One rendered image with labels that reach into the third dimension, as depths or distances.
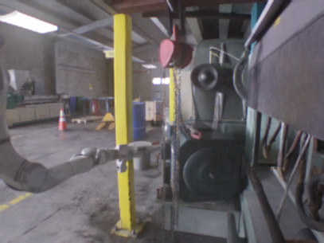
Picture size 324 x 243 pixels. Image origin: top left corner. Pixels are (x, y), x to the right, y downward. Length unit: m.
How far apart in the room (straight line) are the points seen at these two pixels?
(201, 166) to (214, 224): 0.60
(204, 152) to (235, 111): 0.98
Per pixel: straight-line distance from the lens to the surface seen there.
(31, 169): 0.63
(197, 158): 1.26
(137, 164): 2.95
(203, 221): 1.71
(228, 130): 2.14
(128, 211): 1.70
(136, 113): 4.62
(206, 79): 1.98
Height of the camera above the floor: 1.13
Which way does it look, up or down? 8 degrees down
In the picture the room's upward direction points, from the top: straight up
